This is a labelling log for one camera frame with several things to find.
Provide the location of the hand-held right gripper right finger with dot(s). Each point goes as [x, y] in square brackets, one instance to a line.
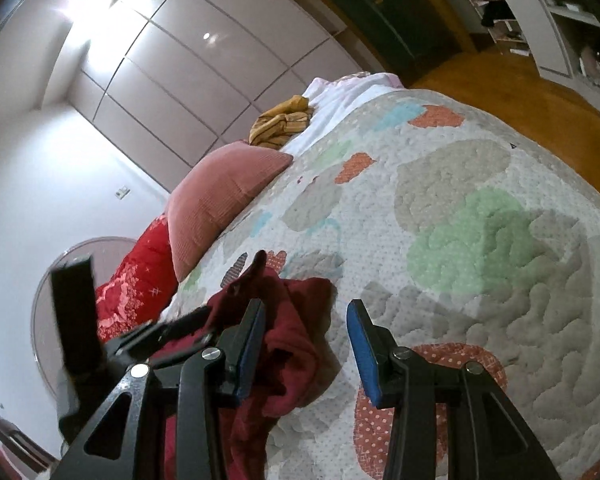
[362, 350]

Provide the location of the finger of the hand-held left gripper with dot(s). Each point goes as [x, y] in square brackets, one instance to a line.
[180, 325]
[75, 310]

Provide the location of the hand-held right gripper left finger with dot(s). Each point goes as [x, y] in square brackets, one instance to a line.
[250, 355]

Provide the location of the dark red garment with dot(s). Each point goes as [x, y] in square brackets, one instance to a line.
[290, 340]

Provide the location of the rounded padded headboard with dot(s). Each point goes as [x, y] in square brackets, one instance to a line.
[42, 310]

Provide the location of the red heart-pattern pillow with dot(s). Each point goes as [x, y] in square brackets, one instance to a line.
[140, 280]

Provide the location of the pink ribbed pillow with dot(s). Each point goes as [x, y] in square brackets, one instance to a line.
[220, 200]

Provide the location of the heart-print quilt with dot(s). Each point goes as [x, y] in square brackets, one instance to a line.
[455, 210]

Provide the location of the yellow striped garment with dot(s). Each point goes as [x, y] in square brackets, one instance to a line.
[280, 122]

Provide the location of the beige panelled wardrobe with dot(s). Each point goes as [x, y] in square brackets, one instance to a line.
[205, 60]

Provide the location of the dark green door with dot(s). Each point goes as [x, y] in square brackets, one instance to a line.
[380, 10]

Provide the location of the white shelf unit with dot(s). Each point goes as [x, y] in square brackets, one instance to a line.
[545, 15]

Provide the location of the wall switch plate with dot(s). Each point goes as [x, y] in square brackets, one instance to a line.
[123, 191]

